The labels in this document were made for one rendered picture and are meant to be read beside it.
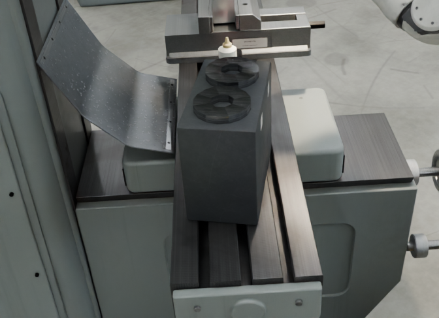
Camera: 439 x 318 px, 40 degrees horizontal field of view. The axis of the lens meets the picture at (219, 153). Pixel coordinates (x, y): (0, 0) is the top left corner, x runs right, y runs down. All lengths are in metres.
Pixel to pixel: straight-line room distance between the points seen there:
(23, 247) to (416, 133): 1.97
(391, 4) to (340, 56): 2.40
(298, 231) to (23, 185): 0.62
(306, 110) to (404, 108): 1.64
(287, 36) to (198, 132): 0.62
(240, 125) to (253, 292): 0.25
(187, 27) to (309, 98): 0.35
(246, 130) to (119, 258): 0.73
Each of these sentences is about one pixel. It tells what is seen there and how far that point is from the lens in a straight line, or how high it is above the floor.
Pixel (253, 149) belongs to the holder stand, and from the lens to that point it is 0.90.
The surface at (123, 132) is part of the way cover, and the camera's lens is 1.32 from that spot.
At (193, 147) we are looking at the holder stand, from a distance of 0.92.
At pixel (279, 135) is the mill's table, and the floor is 0.94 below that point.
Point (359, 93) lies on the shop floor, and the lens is 3.19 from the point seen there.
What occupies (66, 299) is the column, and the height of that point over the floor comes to 0.48.
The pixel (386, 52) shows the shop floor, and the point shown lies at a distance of 3.59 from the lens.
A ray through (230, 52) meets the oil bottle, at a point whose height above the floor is 1.02.
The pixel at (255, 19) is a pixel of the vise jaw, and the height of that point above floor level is 1.03.
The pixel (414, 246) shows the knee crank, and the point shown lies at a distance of 1.59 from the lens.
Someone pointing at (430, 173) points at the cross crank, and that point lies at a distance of 1.64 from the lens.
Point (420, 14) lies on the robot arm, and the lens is 1.07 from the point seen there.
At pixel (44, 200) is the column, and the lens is 1.37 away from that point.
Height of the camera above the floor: 1.63
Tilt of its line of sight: 36 degrees down
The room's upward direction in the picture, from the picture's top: 4 degrees counter-clockwise
